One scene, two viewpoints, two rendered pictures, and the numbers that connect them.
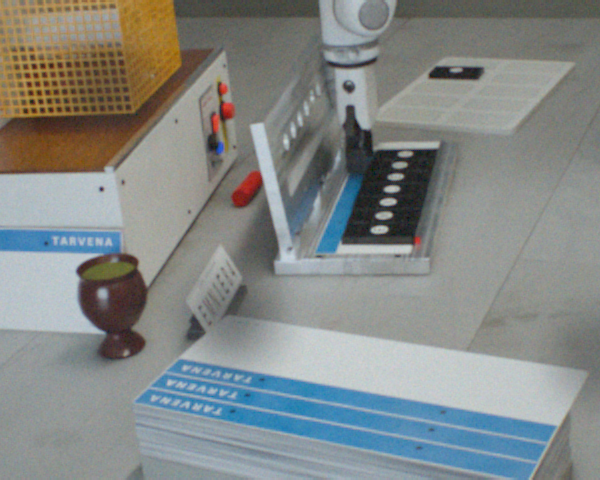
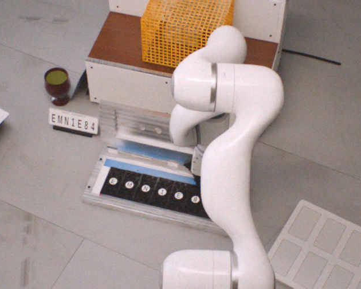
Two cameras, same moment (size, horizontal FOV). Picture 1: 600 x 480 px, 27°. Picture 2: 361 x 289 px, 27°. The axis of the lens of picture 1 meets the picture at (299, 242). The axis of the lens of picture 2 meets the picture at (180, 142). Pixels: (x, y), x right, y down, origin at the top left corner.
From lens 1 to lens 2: 248 cm
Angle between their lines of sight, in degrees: 72
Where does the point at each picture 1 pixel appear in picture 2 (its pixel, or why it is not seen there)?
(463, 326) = (29, 206)
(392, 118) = (299, 212)
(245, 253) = not seen: hidden behind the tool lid
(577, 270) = (62, 258)
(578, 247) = (86, 265)
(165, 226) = (134, 101)
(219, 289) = (74, 122)
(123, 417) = (9, 102)
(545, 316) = (25, 235)
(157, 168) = (134, 83)
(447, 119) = (288, 239)
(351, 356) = not seen: outside the picture
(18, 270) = not seen: hidden behind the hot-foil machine
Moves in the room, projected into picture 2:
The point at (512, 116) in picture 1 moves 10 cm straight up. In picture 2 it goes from (283, 274) to (287, 256)
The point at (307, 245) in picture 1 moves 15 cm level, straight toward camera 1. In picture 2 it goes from (116, 156) to (66, 155)
